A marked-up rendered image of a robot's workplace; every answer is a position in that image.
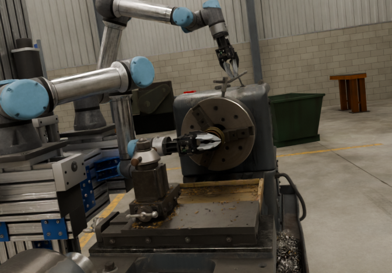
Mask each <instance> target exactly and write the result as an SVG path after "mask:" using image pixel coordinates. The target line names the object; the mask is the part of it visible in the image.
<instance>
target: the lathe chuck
mask: <svg viewBox="0 0 392 273"><path fill-rule="evenodd" d="M198 104H199V105H200V106H201V108H202V109H203V110H204V111H205V113H206V114H207V116H208V117H209V118H210V119H211V121H212V122H213V123H214V124H220V125H222V126H224V127H225V128H226V129H231V128H241V127H250V126H253V133H254V135H250V136H249V137H248V138H240V139H237V140H231V141H229V142H224V144H223V146H222V147H221V148H219V149H217V150H216V151H215V153H214V155H213V158H212V160H211V163H210V165H209V167H208V169H209V170H214V171H224V170H229V169H232V168H234V167H236V166H238V165H240V164H241V163H242V162H244V161H245V159H246V158H247V157H248V155H249V154H250V152H251V150H252V148H253V145H254V142H255V139H256V125H255V122H254V118H253V116H252V115H251V113H250V111H249V110H248V109H247V107H246V106H245V105H243V104H242V103H241V102H239V101H237V100H236V99H233V98H231V97H226V96H225V97H221V96H214V97H210V98H207V99H205V100H202V101H200V102H198V103H197V104H196V105H195V106H197V105H198ZM195 106H194V107H195ZM194 107H193V108H194ZM193 108H190V110H189V111H188V113H187V114H186V115H185V117H184V120H183V123H182V126H181V135H184V134H189V132H190V131H201V130H200V129H201V127H200V126H199V125H198V123H197V122H198V121H197V120H196V119H195V117H194V116H193V115H192V112H193V110H192V109H193ZM189 157H190V158H191V159H192V160H193V161H194V162H195V163H196V164H198V165H200V161H201V158H202V154H199V155H197V154H194V155H192V156H189Z"/></svg>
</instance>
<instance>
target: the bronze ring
mask: <svg viewBox="0 0 392 273"><path fill-rule="evenodd" d="M204 132H207V133H209V134H212V135H214V136H216V137H218V138H220V139H221V143H220V144H219V145H217V146H216V147H214V148H212V149H210V150H208V151H215V150H217V149H219V148H221V147H222V146H223V144H224V142H225V136H224V134H223V132H222V131H221V130H220V129H219V128H216V127H209V128H207V129H206V130H205V131H204ZM203 142H205V143H210V141H209V140H205V141H201V143H203Z"/></svg>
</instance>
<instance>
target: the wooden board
mask: <svg viewBox="0 0 392 273"><path fill-rule="evenodd" d="M254 184H256V185H254ZM179 185H180V191H182V190H181V189H182V188H183V190H184V191H183V192H185V193H183V192H181V196H179V198H178V199H177V203H179V204H187V203H188V204H195V203H209V202H218V201H219V202H222V201H228V202H229V201H232V202H235V201H252V200H254V199H255V201H259V205H260V214H261V207H262V203H263V193H264V179H263V178H261V179H259V178H254V179H246V180H226V181H205V182H195V183H181V184H180V183H179ZM250 185H253V186H256V187H255V188H252V189H251V186H250ZM257 185H258V187H257ZM214 186H215V187H214ZM222 186H224V187H222ZM228 186H230V187H228ZM231 186H232V187H231ZM234 186H235V187H234ZM239 186H241V187H240V188H239ZM247 186H248V187H250V188H248V187H247ZM197 187H198V188H199V187H200V189H198V188H197ZM210 187H212V188H210ZM216 187H218V188H216ZM221 187H222V188H221ZM195 188H196V189H195ZM203 188H206V189H203ZM223 188H225V189H223ZM236 188H237V189H236ZM238 188H239V189H238ZM187 189H188V190H187ZM193 189H195V191H196V192H197V190H198V191H200V190H201V191H202V192H201V191H200V192H199V194H198V192H197V193H195V192H193V191H194V190H193ZM213 189H214V190H213ZM218 189H220V190H221V192H219V191H220V190H218ZM185 190H186V191H185ZM208 190H209V193H206V192H207V191H208ZM230 190H236V191H233V192H232V191H230ZM242 190H243V191H242ZM254 190H255V191H254ZM189 191H190V192H189ZM212 191H213V192H212ZM222 191H223V192H222ZM238 191H239V192H238ZM242 192H243V193H242ZM249 192H250V193H249ZM186 193H187V194H186ZM193 193H194V194H193ZM189 194H190V195H189ZM192 194H193V195H192ZM196 194H198V195H196ZM255 194H256V196H255ZM259 194H260V195H259ZM186 195H187V196H186ZM181 198H182V199H181ZM233 198H234V199H233ZM239 199H240V200H239ZM258 199H259V200H258ZM192 200H193V201H192Z"/></svg>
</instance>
